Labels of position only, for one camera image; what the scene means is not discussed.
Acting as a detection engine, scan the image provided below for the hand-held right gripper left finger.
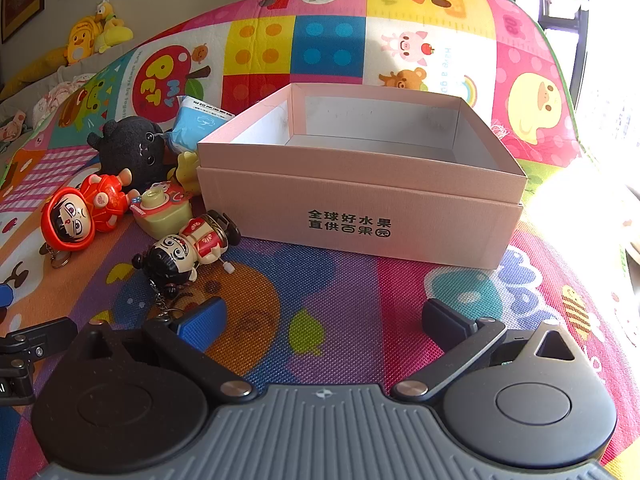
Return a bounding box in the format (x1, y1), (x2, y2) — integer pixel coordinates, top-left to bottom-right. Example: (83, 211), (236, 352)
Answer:
(75, 296), (253, 403)

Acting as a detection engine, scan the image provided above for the yellow duck plush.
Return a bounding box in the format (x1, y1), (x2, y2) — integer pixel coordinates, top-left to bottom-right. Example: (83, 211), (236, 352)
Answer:
(65, 16), (108, 66)

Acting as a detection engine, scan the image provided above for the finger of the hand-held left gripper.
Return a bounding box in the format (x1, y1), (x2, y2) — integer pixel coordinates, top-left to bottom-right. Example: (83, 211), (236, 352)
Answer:
(0, 317), (79, 359)

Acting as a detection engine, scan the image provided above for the colourful cartoon play mat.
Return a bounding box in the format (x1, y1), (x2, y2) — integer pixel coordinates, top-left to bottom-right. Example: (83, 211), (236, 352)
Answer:
(0, 0), (640, 480)

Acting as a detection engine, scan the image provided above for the black-haired wind-up doll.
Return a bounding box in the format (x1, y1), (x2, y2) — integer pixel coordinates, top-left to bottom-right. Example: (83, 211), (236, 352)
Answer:
(131, 210), (242, 321)

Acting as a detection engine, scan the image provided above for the blue tissue pack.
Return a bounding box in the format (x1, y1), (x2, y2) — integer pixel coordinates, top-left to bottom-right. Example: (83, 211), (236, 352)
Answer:
(167, 95), (236, 153)

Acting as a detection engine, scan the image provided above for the black window frame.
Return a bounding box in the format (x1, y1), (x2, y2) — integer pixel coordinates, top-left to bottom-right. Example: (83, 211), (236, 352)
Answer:
(537, 10), (596, 111)

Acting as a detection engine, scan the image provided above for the pink cardboard box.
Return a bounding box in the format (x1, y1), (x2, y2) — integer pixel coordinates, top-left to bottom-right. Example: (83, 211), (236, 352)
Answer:
(196, 82), (529, 267)

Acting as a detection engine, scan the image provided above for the grey sofa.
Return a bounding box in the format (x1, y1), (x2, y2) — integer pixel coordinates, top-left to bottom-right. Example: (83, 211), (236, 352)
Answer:
(0, 40), (136, 161)

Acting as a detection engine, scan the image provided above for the floral white cloth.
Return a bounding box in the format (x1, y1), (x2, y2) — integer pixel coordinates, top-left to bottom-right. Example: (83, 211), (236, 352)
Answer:
(30, 72), (96, 126)

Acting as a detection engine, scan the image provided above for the red hooded doll figure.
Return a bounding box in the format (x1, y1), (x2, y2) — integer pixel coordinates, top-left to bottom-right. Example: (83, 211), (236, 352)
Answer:
(40, 167), (134, 268)

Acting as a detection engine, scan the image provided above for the black plush toy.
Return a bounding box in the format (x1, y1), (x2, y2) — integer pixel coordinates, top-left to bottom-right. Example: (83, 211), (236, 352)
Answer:
(87, 116), (168, 193)

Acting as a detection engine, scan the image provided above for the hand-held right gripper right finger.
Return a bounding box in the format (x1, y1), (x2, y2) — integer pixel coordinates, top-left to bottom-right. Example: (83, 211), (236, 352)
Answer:
(392, 297), (576, 403)

